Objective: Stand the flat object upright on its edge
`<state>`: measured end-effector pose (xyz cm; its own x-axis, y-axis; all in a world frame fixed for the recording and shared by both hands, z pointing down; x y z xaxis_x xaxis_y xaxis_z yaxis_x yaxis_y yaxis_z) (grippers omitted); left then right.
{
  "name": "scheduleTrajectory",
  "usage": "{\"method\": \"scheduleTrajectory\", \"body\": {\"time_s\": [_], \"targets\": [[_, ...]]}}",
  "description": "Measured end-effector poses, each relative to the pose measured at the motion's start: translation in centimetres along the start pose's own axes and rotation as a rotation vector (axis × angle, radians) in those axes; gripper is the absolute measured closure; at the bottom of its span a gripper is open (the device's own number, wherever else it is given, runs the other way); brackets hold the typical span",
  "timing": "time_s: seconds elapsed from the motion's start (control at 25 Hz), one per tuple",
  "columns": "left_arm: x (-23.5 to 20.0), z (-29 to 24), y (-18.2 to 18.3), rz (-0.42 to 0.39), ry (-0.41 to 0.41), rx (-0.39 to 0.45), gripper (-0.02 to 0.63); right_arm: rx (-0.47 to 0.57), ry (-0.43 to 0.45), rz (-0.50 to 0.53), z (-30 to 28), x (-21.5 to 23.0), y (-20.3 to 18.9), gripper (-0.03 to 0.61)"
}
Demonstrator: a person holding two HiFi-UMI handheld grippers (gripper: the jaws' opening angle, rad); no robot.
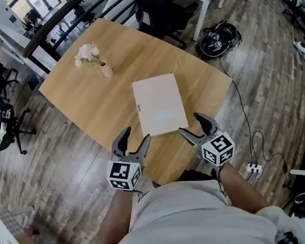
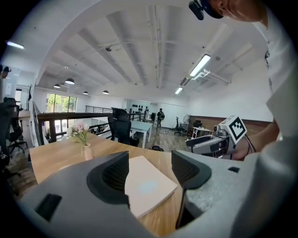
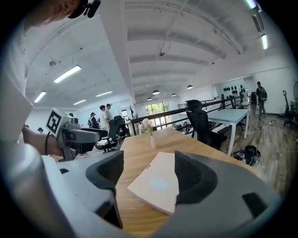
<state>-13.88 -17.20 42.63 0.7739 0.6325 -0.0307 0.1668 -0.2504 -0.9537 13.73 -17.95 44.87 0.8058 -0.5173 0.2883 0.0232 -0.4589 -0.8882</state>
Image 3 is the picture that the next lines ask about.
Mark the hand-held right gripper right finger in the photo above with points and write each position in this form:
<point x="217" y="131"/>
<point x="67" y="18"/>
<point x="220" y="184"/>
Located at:
<point x="221" y="197"/>

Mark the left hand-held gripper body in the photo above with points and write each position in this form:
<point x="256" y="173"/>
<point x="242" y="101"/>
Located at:
<point x="64" y="130"/>

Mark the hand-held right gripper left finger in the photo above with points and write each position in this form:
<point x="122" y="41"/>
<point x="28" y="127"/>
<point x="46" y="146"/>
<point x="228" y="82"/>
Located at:
<point x="93" y="186"/>

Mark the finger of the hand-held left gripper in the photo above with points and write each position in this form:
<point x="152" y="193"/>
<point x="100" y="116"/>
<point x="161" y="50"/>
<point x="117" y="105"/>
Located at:
<point x="90" y="135"/>
<point x="86" y="148"/>

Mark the white notebook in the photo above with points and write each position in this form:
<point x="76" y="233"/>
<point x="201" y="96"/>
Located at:
<point x="158" y="183"/>

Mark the person's left forearm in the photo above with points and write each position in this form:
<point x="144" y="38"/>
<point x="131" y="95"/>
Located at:
<point x="37" y="141"/>

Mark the wooden desk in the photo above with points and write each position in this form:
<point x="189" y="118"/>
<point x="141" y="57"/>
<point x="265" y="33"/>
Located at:
<point x="139" y="209"/>

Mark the black office chair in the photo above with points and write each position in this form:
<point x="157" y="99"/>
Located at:
<point x="115" y="130"/>
<point x="201" y="125"/>

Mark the white ceiling tube light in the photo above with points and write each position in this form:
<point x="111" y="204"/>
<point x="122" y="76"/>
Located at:
<point x="67" y="74"/>
<point x="264" y="41"/>
<point x="251" y="3"/>
<point x="40" y="96"/>
<point x="103" y="94"/>
<point x="79" y="102"/>

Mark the black coat rack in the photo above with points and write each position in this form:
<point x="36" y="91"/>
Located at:
<point x="132" y="111"/>

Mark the black bag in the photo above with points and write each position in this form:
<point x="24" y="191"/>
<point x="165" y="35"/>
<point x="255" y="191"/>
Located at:
<point x="248" y="155"/>

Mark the pink flower bouquet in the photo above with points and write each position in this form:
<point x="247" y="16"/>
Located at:
<point x="146" y="125"/>

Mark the person's white shirt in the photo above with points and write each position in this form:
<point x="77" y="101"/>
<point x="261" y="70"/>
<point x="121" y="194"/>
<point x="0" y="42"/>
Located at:
<point x="14" y="93"/>

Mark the pink ceramic vase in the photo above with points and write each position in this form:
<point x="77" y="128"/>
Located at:
<point x="153" y="142"/>

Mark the round ceiling fixture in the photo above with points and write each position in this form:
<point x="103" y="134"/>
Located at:
<point x="52" y="63"/>
<point x="162" y="53"/>

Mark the large glass window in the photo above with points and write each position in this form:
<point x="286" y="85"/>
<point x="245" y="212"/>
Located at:
<point x="158" y="114"/>

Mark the black metal railing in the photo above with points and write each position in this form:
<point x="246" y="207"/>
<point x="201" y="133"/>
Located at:
<point x="167" y="114"/>

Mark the white table light blue top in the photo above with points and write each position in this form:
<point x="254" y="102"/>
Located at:
<point x="228" y="115"/>

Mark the person's face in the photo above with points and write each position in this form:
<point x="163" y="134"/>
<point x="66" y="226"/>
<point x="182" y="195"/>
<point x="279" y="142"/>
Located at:
<point x="51" y="9"/>

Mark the black standing fan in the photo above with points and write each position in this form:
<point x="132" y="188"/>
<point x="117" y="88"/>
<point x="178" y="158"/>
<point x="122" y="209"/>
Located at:
<point x="295" y="90"/>

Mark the ceiling air vent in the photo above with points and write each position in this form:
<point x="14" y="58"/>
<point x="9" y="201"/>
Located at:
<point x="258" y="22"/>

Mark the row of black wall objects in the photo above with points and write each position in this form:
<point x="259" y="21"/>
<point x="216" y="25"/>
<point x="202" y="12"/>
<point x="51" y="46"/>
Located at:
<point x="235" y="89"/>

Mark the black head-mounted camera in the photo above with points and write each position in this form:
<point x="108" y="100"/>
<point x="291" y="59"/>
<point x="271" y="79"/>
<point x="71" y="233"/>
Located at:
<point x="93" y="8"/>

